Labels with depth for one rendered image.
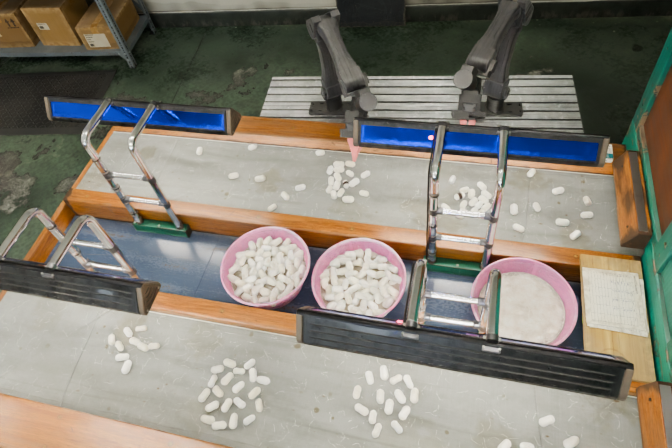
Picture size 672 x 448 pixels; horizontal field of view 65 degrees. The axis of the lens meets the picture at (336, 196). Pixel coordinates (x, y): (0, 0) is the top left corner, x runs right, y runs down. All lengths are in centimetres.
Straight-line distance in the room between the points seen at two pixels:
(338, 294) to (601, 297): 68
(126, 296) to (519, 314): 98
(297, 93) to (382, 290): 101
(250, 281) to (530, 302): 78
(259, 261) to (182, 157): 56
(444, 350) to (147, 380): 83
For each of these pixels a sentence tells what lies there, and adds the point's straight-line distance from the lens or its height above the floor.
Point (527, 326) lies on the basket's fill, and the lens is 151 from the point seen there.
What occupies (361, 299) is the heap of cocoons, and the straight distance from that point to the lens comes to 152.
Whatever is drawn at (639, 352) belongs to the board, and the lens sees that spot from 150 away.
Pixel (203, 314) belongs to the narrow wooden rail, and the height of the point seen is 76.
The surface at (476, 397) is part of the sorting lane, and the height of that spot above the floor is 74.
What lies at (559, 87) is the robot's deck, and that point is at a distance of 221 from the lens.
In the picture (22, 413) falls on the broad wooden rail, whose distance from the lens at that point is 168.
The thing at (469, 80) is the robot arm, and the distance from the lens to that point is 161.
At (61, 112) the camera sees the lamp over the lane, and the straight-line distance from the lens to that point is 184.
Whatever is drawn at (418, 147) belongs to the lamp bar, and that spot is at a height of 106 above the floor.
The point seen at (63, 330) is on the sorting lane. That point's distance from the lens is 176.
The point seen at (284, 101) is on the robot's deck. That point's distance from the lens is 219.
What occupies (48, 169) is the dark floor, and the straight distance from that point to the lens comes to 346.
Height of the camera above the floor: 207
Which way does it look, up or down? 51 degrees down
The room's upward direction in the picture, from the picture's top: 11 degrees counter-clockwise
